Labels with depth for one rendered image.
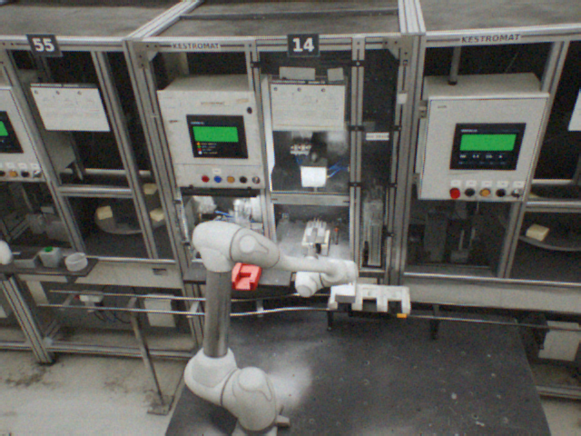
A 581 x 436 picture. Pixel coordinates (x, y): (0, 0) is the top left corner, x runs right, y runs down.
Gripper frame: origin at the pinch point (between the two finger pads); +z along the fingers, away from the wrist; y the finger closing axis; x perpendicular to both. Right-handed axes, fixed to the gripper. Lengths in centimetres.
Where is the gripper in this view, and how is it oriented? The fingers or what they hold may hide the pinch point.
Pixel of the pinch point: (315, 238)
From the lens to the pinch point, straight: 259.0
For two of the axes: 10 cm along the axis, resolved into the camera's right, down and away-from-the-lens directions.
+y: -0.6, -8.3, -5.5
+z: 1.5, -5.5, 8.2
